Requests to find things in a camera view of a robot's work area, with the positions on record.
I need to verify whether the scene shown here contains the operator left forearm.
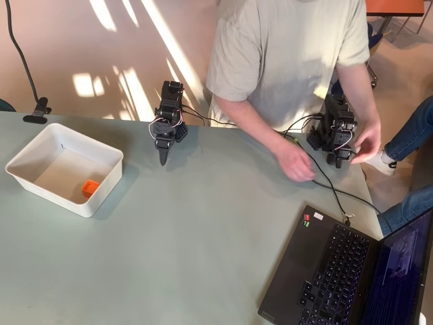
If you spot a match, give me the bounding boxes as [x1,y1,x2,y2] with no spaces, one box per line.
[336,62,382,130]

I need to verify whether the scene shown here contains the operator left hand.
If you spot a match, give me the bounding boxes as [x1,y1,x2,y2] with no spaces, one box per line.
[350,118,382,165]

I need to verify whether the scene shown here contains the black gooseneck camera mount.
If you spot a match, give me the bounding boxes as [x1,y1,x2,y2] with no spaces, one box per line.
[5,0,52,125]

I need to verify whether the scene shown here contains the black laptop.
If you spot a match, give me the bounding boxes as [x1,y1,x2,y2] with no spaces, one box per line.
[257,204,433,325]

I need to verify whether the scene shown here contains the white plastic bin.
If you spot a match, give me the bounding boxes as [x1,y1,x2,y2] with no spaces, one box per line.
[5,122,124,218]

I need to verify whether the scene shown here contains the operator right hand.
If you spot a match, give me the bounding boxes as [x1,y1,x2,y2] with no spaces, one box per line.
[279,148,317,183]

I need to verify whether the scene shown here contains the orange table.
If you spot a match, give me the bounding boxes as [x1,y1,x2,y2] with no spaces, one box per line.
[365,0,426,17]

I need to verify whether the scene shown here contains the person in blue jeans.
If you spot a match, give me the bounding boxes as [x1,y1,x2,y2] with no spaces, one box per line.
[363,96,433,238]

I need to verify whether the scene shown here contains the black leader arm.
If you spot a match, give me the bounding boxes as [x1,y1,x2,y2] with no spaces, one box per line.
[306,93,359,169]

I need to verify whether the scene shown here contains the operator beige t-shirt torso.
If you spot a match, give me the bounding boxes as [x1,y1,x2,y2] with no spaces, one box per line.
[206,0,370,131]

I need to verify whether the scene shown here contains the grey chair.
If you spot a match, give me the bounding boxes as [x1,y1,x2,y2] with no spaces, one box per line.
[410,133,433,200]

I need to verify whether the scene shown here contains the black cable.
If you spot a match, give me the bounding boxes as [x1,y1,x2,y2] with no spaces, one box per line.
[311,178,393,233]
[277,130,352,226]
[182,105,240,129]

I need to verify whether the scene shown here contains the operator right forearm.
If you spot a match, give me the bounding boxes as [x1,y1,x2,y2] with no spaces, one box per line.
[215,95,298,160]

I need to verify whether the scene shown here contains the navy blue garment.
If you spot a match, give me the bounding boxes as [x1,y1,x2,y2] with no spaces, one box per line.
[367,22,385,49]

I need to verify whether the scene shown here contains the yellow chair chrome legs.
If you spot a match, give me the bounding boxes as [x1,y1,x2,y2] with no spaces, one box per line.
[367,22,394,89]

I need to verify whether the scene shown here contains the orange cube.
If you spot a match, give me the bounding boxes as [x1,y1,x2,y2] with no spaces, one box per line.
[81,179,100,199]

